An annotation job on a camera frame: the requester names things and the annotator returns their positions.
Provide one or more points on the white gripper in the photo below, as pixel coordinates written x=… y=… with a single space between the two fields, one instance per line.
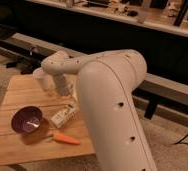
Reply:
x=62 y=85

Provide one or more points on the white labelled bottle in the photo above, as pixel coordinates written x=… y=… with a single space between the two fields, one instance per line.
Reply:
x=63 y=115

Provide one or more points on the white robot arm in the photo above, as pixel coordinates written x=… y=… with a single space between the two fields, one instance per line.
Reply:
x=104 y=86

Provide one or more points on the white paper cup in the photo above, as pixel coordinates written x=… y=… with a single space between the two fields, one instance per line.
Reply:
x=42 y=78

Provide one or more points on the purple bowl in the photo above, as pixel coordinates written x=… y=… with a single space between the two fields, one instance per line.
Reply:
x=27 y=120

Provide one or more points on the orange carrot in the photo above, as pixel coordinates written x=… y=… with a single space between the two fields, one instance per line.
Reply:
x=64 y=138

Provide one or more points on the long wooden shelf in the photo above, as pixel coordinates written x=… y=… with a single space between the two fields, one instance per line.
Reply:
x=137 y=16

